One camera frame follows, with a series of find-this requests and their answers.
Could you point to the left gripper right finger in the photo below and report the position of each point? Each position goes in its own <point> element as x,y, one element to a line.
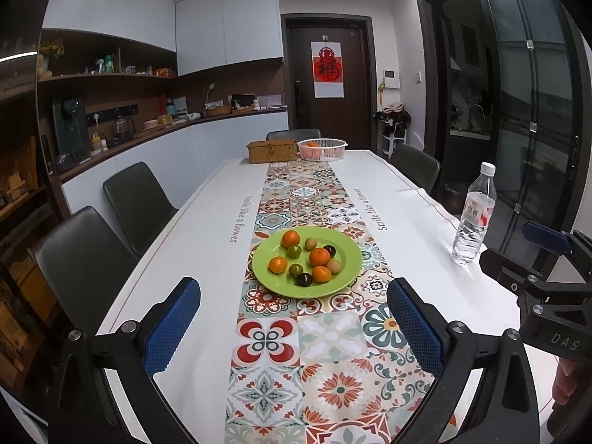
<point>504,408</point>

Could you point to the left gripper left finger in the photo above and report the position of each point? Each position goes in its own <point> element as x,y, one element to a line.
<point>86,411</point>

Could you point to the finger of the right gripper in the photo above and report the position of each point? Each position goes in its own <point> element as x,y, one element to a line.
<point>512,275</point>
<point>575,246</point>

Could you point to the small orange kumquat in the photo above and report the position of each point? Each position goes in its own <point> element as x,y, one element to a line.
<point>277,265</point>

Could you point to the tan longan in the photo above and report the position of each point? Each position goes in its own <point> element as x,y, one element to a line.
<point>310,244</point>
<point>334,266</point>

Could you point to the dark plum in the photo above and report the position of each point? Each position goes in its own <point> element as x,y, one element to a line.
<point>331,250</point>
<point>304,280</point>

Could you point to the green tomato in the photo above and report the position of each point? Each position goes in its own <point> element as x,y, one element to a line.
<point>294,251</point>
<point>295,270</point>

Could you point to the small orange mandarin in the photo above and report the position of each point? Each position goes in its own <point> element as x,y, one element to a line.
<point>321,274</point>

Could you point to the large orange mandarin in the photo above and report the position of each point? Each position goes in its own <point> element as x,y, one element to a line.
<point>319,257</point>

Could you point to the right hand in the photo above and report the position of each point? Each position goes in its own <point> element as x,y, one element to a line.
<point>569,376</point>

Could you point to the clear water bottle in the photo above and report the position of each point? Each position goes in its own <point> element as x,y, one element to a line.
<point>475,217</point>

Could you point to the grey chair near left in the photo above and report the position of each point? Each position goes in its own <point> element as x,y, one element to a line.
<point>86,265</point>

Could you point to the grey chair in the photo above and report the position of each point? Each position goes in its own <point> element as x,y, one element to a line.
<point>416,165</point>
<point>86,265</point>
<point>140,204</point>

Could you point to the white tablecloth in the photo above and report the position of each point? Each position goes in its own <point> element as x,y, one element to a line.
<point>199,242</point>

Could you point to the grey chair right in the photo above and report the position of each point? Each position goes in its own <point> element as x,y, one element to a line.
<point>416,165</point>

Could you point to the grey chair far left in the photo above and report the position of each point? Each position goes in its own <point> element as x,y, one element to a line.
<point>140,204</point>

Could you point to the green plate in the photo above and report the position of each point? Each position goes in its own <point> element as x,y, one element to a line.
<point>347,252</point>

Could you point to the patterned table runner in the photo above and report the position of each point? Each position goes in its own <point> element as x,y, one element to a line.
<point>334,369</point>

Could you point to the dark glass sliding door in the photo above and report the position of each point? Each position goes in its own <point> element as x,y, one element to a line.
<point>541,61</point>

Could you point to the white lower cabinets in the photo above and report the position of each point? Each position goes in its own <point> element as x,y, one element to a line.
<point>181,160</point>

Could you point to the white cabinets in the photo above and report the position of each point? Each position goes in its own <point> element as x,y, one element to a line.
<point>181,160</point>
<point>203,33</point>

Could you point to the dark wooden door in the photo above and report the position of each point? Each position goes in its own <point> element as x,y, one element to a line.
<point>349,118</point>

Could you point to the plastic fruit basket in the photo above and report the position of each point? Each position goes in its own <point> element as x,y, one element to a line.
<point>322,149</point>

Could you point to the black coffee machine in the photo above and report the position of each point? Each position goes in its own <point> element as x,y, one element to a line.
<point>70,132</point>

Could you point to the wicker box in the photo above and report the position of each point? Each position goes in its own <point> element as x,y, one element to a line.
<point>271,151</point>

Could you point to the grey chair head end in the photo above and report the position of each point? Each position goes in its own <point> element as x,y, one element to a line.
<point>297,134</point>

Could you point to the red fu calendar poster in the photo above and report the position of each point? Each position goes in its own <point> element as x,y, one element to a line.
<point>327,69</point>

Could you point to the white upper cabinets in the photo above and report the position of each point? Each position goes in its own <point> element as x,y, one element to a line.
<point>203,33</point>

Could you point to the wall intercom panel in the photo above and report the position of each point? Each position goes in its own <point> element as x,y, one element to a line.
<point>390,79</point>

